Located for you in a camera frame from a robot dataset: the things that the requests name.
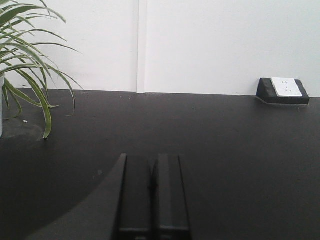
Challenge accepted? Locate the green spider plant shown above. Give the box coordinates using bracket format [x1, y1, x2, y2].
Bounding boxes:
[0, 0, 80, 139]

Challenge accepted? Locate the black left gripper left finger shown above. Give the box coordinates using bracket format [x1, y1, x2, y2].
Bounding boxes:
[114, 153, 153, 240]

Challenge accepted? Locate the black base white power socket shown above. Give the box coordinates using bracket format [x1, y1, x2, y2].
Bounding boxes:
[256, 77, 310, 105]

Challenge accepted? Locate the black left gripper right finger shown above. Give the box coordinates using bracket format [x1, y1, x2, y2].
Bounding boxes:
[151, 153, 192, 240]

